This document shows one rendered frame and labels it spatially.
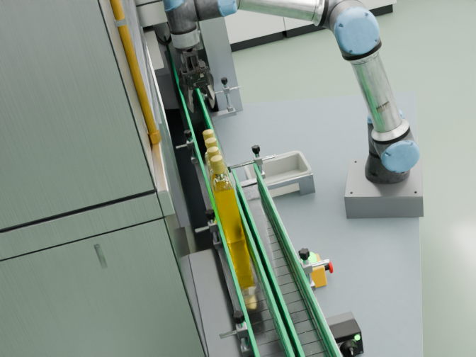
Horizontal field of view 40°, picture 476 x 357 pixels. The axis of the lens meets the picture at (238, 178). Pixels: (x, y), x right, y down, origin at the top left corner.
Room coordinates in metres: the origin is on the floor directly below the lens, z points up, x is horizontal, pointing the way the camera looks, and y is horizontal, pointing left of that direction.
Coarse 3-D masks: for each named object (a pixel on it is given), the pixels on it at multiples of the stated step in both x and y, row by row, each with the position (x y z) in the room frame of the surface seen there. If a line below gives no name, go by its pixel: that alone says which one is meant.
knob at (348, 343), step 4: (344, 344) 1.16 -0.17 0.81; (348, 344) 1.16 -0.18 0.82; (352, 344) 1.16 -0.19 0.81; (356, 344) 1.17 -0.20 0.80; (340, 348) 1.17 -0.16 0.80; (344, 348) 1.15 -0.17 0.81; (348, 348) 1.15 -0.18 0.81; (352, 348) 1.14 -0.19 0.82; (356, 348) 1.15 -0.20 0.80; (344, 352) 1.15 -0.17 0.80; (348, 352) 1.15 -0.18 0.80; (352, 352) 1.14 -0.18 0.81; (356, 352) 1.15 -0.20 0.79; (344, 356) 1.15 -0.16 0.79; (348, 356) 1.15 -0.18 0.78; (352, 356) 1.14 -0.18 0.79
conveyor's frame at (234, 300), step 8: (168, 56) 3.34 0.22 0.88; (168, 64) 3.22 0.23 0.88; (176, 88) 2.88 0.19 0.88; (176, 96) 2.79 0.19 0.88; (184, 112) 2.60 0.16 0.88; (208, 112) 2.54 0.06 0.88; (184, 120) 2.51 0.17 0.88; (216, 136) 2.31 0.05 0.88; (224, 152) 2.17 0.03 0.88; (200, 168) 2.09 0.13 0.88; (200, 176) 2.02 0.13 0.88; (232, 176) 1.98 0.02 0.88; (200, 184) 1.98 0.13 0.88; (208, 200) 1.85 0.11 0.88; (208, 208) 1.81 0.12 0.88; (248, 224) 1.68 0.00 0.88; (256, 248) 1.55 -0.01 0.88; (224, 256) 1.54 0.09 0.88; (224, 264) 1.50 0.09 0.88; (224, 272) 1.47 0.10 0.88; (232, 280) 1.42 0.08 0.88; (232, 288) 1.39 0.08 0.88; (232, 296) 1.36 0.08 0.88; (232, 304) 1.33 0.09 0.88; (248, 336) 1.20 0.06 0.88; (288, 336) 1.17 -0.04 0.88
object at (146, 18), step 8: (136, 0) 2.73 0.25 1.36; (144, 0) 2.74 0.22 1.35; (152, 0) 2.74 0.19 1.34; (160, 0) 2.74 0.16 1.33; (144, 8) 2.74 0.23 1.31; (152, 8) 2.74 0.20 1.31; (160, 8) 2.74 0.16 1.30; (144, 16) 2.74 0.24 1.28; (152, 16) 2.74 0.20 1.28; (160, 16) 2.74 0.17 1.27; (144, 24) 2.73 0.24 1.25; (152, 24) 2.74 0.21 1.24
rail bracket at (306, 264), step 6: (300, 252) 1.31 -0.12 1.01; (306, 252) 1.31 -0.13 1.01; (300, 258) 1.31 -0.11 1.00; (306, 258) 1.30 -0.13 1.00; (300, 264) 1.32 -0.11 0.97; (306, 264) 1.31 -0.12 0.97; (312, 264) 1.32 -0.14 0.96; (318, 264) 1.32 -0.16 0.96; (324, 264) 1.32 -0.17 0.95; (306, 270) 1.31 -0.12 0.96; (312, 270) 1.31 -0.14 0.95; (306, 276) 1.31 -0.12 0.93; (312, 282) 1.32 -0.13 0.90; (312, 288) 1.31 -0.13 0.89
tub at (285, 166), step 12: (276, 156) 2.12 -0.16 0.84; (288, 156) 2.12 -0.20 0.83; (300, 156) 2.08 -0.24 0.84; (252, 168) 2.10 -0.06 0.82; (264, 168) 2.11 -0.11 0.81; (276, 168) 2.11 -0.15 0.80; (288, 168) 2.11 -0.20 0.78; (300, 168) 2.09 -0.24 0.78; (264, 180) 2.08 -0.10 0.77; (276, 180) 1.95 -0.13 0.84
